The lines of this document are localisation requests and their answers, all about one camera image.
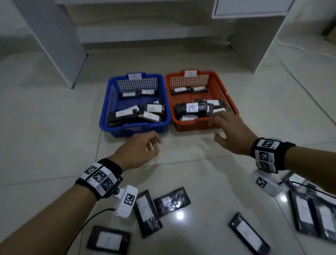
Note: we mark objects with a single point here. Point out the person's right forearm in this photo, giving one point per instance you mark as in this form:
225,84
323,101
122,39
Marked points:
312,168

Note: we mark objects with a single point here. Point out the pile of black labelled packets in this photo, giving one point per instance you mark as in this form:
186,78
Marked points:
109,240

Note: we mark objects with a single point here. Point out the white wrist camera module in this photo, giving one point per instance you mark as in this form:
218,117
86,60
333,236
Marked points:
265,184
127,202

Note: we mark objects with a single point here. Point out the person's left forearm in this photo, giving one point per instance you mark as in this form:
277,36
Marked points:
44,223

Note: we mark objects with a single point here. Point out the person's right hand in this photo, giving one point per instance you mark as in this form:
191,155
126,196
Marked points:
236,134

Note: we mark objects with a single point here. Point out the white desk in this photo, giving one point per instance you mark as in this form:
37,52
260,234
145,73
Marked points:
57,44

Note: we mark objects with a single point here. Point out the orange plastic basket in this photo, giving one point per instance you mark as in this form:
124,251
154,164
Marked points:
218,89

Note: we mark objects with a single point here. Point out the person's left hand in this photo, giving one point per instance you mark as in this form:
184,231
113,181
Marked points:
136,149

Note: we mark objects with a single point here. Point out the blue plastic basket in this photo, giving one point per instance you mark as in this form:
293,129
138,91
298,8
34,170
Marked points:
110,105

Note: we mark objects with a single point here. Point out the white cabinet door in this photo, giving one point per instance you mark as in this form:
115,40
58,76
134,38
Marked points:
249,6

